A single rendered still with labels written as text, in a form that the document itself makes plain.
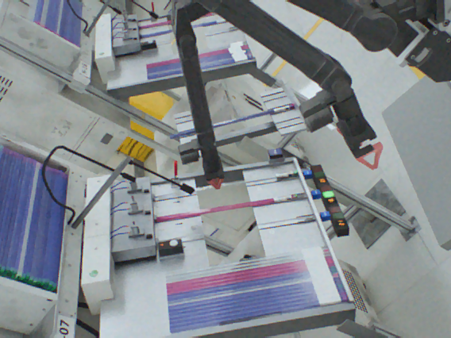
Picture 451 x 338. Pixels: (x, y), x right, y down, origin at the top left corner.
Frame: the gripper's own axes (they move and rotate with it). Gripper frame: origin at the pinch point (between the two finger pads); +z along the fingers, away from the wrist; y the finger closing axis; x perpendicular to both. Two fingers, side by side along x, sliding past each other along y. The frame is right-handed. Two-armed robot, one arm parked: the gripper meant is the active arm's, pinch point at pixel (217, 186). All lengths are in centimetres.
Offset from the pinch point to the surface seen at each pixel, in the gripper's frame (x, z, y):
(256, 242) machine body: 10.0, 35.1, -0.6
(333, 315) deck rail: 24, 1, 60
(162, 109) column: -35, 153, -276
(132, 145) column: -68, 177, -266
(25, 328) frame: -59, -11, 49
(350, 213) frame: 50, 40, -8
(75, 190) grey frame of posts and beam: -47.9, -10.4, -2.7
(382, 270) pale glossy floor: 61, 72, -1
